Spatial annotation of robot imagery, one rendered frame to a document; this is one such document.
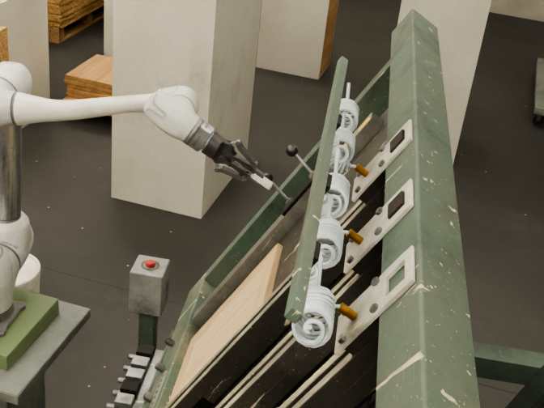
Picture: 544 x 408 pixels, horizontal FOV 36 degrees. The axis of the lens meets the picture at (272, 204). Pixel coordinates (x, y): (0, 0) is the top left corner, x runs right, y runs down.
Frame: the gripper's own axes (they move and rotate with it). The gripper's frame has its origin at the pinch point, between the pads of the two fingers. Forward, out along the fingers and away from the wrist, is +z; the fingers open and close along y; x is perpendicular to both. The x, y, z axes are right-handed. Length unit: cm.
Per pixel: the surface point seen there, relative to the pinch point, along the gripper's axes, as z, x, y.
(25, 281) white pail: -40, 72, -149
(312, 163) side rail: 12.9, 20.8, 5.0
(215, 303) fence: 14.2, -3.4, -45.3
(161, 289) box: 0, 15, -67
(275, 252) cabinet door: 14.3, -16.6, -8.6
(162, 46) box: -53, 214, -78
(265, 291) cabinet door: 14.3, -36.8, -8.5
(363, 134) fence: 13.5, -3.2, 32.4
